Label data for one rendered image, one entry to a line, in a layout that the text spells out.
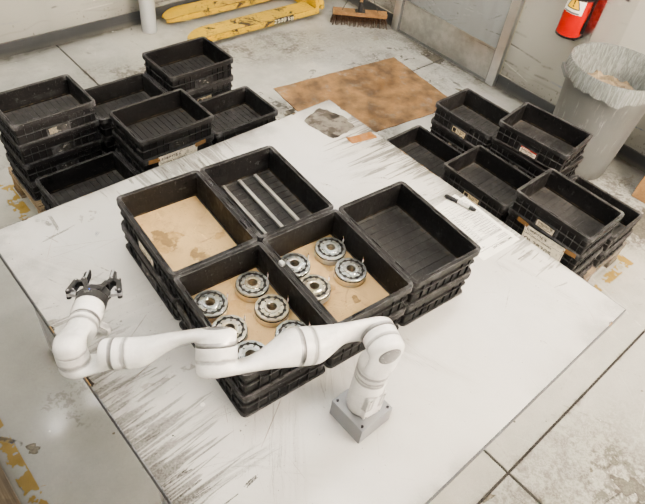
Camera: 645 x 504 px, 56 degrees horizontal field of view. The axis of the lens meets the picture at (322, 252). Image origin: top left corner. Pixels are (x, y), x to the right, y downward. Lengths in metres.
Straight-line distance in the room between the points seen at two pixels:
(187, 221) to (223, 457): 0.80
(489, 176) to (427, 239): 1.21
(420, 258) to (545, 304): 0.49
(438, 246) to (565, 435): 1.13
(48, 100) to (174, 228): 1.50
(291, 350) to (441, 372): 0.70
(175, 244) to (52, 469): 1.02
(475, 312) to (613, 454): 1.05
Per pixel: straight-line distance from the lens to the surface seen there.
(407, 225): 2.16
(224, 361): 1.32
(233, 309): 1.83
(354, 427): 1.73
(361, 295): 1.90
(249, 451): 1.73
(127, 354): 1.37
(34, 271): 2.20
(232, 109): 3.45
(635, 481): 2.91
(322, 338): 1.40
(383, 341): 1.47
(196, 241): 2.02
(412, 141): 3.56
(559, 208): 3.06
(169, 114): 3.21
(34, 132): 3.10
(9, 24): 4.80
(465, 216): 2.47
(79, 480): 2.54
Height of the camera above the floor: 2.26
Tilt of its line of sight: 46 degrees down
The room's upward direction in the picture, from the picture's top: 9 degrees clockwise
